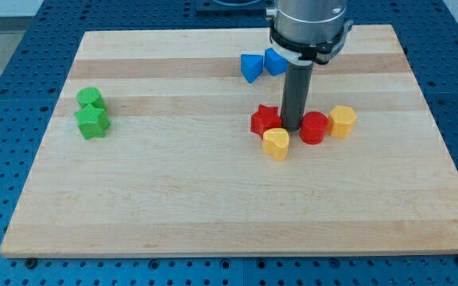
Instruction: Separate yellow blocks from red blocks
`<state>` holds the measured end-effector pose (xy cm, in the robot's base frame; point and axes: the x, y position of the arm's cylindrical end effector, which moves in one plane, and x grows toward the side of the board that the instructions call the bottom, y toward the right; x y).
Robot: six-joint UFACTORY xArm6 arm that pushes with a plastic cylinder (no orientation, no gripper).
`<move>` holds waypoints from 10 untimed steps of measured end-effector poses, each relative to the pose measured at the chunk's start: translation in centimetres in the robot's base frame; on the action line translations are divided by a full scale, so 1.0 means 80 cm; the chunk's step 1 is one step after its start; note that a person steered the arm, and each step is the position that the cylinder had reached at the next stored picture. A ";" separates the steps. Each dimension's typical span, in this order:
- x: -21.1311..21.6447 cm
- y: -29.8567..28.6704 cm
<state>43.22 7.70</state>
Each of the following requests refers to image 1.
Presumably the dark blue base plate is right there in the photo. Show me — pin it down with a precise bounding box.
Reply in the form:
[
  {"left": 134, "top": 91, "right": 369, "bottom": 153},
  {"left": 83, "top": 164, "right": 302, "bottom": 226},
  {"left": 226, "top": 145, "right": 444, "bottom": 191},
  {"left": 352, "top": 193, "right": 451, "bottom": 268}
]
[{"left": 195, "top": 0, "right": 275, "bottom": 14}]

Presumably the yellow hexagon block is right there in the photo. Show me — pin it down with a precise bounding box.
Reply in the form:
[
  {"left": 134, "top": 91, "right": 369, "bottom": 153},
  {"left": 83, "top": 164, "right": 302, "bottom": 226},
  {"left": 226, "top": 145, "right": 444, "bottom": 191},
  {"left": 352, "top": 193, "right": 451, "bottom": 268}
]
[{"left": 328, "top": 105, "right": 358, "bottom": 139}]

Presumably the green cylinder block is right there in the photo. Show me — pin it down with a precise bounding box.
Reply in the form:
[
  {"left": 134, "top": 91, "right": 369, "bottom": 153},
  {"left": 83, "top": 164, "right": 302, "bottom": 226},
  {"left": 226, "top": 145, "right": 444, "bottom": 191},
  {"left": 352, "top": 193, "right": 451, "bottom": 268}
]
[{"left": 76, "top": 87, "right": 107, "bottom": 110}]

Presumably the blue cube block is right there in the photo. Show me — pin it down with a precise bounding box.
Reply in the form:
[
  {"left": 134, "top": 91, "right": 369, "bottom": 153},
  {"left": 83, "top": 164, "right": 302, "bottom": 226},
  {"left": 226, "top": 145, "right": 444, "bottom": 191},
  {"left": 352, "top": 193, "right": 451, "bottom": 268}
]
[{"left": 264, "top": 48, "right": 288, "bottom": 76}]

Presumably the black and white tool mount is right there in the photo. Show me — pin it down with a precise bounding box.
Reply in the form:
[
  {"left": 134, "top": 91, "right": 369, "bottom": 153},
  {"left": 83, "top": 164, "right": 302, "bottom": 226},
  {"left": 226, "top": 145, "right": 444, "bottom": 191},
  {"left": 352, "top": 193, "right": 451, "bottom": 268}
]
[{"left": 269, "top": 20, "right": 353, "bottom": 66}]

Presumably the green star block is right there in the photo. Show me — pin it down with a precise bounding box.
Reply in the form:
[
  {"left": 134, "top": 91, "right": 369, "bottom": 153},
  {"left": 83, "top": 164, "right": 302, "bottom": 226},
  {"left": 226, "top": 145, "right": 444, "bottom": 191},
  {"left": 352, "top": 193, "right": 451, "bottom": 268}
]
[{"left": 74, "top": 104, "right": 111, "bottom": 140}]

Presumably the yellow heart block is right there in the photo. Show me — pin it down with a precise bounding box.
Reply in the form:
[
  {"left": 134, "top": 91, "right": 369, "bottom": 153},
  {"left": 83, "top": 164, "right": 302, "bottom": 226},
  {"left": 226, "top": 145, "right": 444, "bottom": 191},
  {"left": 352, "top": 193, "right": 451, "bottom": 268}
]
[{"left": 262, "top": 128, "right": 289, "bottom": 161}]

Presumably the red cylinder block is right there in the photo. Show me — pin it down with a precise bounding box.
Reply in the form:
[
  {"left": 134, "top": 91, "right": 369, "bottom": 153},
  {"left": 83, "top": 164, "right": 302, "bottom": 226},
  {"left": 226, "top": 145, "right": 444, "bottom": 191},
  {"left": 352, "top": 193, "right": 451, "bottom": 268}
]
[{"left": 300, "top": 111, "right": 328, "bottom": 145}]

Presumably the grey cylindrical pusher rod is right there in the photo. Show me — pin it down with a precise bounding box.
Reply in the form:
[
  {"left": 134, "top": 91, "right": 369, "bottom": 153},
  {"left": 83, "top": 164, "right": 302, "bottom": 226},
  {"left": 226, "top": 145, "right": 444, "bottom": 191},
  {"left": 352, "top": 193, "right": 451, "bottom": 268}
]
[{"left": 280, "top": 63, "right": 313, "bottom": 131}]

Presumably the blue triangle block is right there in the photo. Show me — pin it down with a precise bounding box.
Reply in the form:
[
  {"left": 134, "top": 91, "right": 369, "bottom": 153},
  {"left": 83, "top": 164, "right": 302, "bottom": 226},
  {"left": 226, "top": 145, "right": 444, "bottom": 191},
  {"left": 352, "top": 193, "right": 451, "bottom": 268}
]
[{"left": 240, "top": 54, "right": 264, "bottom": 83}]

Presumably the red star block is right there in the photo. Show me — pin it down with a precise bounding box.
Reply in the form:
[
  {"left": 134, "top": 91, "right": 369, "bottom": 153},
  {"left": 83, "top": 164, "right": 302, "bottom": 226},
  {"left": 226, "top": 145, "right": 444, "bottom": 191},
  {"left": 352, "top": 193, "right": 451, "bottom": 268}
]
[{"left": 250, "top": 104, "right": 281, "bottom": 138}]

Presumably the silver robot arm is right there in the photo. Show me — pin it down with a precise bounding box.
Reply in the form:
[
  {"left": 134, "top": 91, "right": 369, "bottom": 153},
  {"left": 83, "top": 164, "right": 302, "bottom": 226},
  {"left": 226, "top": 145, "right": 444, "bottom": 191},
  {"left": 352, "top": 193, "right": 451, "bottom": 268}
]
[{"left": 266, "top": 0, "right": 353, "bottom": 132}]

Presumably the wooden board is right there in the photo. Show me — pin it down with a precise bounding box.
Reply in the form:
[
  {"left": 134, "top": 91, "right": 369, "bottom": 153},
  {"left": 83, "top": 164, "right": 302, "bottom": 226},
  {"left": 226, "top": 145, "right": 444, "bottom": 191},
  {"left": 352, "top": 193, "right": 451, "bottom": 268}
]
[{"left": 0, "top": 25, "right": 458, "bottom": 258}]

